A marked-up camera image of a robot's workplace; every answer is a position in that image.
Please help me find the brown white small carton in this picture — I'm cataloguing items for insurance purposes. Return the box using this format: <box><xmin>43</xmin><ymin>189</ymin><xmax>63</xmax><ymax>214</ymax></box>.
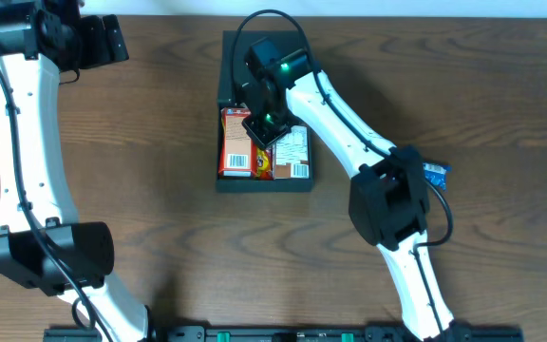
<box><xmin>273</xmin><ymin>125</ymin><xmax>310</xmax><ymax>180</ymax></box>

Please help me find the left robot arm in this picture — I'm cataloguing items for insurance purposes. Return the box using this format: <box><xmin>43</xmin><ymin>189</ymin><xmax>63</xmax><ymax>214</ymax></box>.
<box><xmin>0</xmin><ymin>1</ymin><xmax>153</xmax><ymax>341</ymax></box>

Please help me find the orange red cardboard box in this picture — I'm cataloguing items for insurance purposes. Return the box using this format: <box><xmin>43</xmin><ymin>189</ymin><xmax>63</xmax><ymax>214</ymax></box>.
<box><xmin>218</xmin><ymin>107</ymin><xmax>256</xmax><ymax>178</ymax></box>

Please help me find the blue snack bar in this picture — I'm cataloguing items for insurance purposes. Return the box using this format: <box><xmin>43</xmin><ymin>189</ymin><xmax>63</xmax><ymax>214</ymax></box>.
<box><xmin>423</xmin><ymin>162</ymin><xmax>451</xmax><ymax>191</ymax></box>

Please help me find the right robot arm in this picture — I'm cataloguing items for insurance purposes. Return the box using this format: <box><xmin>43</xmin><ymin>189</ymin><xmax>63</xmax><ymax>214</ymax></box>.
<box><xmin>243</xmin><ymin>38</ymin><xmax>454</xmax><ymax>341</ymax></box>

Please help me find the black gift box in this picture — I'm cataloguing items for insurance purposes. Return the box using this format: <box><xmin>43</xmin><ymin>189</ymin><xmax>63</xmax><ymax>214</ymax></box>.
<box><xmin>216</xmin><ymin>30</ymin><xmax>314</xmax><ymax>193</ymax></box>

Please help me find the red dried fruit bag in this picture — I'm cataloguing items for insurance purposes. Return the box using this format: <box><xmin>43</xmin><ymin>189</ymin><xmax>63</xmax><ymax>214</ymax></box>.
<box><xmin>255</xmin><ymin>146</ymin><xmax>275</xmax><ymax>181</ymax></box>

